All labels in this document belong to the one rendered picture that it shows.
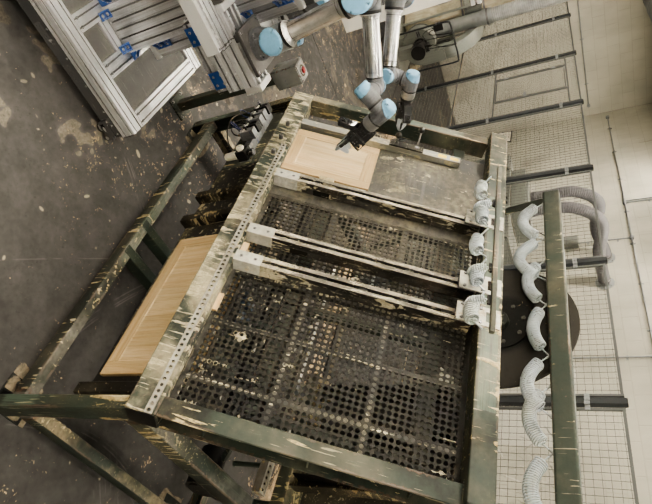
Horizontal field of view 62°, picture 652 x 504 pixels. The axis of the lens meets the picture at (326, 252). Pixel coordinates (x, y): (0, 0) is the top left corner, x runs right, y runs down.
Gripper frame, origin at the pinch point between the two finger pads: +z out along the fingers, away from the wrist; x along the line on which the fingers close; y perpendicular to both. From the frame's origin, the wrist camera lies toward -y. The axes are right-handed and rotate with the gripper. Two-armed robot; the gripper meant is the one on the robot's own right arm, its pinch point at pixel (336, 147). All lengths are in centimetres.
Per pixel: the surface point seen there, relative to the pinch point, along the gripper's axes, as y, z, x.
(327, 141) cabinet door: 6, 33, 48
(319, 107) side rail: -6, 40, 80
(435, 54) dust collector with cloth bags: 136, 146, 562
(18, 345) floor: -55, 120, -107
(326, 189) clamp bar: 13.9, 24.9, 2.6
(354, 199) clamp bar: 27.7, 18.3, 3.1
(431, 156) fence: 55, -1, 57
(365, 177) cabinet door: 29.8, 19.0, 25.6
